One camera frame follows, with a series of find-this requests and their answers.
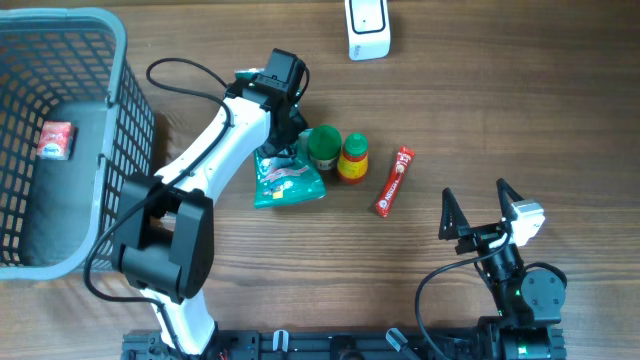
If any small red box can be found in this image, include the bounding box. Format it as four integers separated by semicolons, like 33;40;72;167
37;121;76;160

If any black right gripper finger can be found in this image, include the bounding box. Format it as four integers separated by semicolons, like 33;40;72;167
496;178;524;220
438;188;471;240

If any green lid jar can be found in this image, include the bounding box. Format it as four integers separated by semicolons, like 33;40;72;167
307;125;342;171

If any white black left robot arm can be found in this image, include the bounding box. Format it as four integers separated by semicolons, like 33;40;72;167
107;49;309;359

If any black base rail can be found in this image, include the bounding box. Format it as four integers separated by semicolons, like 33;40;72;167
121;328;568;360

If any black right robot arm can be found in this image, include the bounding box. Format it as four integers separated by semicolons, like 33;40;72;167
439;179;568;360

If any red yellow sauce bottle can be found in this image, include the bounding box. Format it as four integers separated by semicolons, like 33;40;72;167
337;133;369;184

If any red stick packet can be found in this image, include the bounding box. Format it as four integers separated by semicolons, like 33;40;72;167
375;146;415;218

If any green snack bag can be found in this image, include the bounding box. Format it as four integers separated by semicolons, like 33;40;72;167
254;129;326;209

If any grey plastic mesh basket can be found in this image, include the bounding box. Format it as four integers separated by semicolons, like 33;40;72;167
1;8;155;281

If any white barcode scanner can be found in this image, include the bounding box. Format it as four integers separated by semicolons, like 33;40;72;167
344;0;391;61

